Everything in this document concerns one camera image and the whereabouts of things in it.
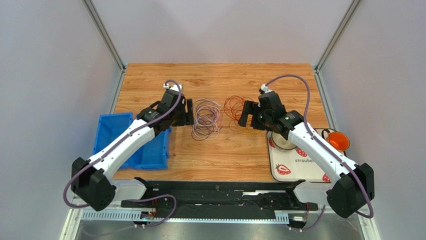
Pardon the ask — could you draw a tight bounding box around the blue plastic bin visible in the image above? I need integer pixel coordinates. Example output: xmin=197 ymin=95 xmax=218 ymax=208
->
xmin=92 ymin=112 xmax=134 ymax=155
xmin=123 ymin=127 xmax=172 ymax=171

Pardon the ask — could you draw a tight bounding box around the yellow thin cable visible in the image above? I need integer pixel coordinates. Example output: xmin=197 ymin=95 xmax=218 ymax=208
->
xmin=240 ymin=125 xmax=261 ymax=136

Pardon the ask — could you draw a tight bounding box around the blue plastic bin right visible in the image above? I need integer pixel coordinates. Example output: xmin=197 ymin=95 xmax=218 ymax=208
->
xmin=123 ymin=127 xmax=172 ymax=171

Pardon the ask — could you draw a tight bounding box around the white thin cable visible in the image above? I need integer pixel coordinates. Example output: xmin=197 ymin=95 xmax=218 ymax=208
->
xmin=192 ymin=99 xmax=222 ymax=141

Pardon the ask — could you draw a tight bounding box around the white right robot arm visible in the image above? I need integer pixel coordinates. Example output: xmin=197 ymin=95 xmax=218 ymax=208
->
xmin=238 ymin=91 xmax=375 ymax=219

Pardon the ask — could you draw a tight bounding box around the beige bowl black rim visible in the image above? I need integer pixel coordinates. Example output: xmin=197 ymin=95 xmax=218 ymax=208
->
xmin=271 ymin=132 xmax=297 ymax=150

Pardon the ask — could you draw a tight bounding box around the strawberry print tray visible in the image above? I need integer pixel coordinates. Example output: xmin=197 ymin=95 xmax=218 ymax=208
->
xmin=266 ymin=132 xmax=331 ymax=183

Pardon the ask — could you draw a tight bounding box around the slotted white cable duct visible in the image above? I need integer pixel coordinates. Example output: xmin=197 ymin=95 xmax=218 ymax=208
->
xmin=80 ymin=208 xmax=290 ymax=225

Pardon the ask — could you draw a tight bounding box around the aluminium frame post right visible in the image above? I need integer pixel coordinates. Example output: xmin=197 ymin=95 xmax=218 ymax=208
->
xmin=314 ymin=0 xmax=363 ymax=73

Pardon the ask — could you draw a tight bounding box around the red thin cable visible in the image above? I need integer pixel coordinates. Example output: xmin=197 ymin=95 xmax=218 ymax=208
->
xmin=223 ymin=95 xmax=257 ymax=125

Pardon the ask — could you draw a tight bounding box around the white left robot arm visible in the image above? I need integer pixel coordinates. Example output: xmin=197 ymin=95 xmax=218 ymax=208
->
xmin=63 ymin=83 xmax=194 ymax=212

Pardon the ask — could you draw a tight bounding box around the orange plastic cup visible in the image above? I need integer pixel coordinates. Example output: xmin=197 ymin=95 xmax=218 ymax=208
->
xmin=325 ymin=131 xmax=351 ymax=152

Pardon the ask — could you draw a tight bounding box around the aluminium frame post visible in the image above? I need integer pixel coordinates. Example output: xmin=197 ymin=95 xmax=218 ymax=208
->
xmin=314 ymin=0 xmax=363 ymax=73
xmin=82 ymin=0 xmax=126 ymax=73

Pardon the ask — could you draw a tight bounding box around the aluminium frame post left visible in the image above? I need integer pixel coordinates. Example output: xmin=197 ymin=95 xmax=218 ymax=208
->
xmin=82 ymin=0 xmax=126 ymax=73

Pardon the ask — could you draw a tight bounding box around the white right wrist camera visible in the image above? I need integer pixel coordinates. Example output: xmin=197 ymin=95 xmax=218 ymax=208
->
xmin=259 ymin=84 xmax=272 ymax=95

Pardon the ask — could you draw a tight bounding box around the blue plastic bin left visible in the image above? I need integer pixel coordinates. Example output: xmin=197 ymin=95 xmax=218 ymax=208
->
xmin=92 ymin=112 xmax=134 ymax=155

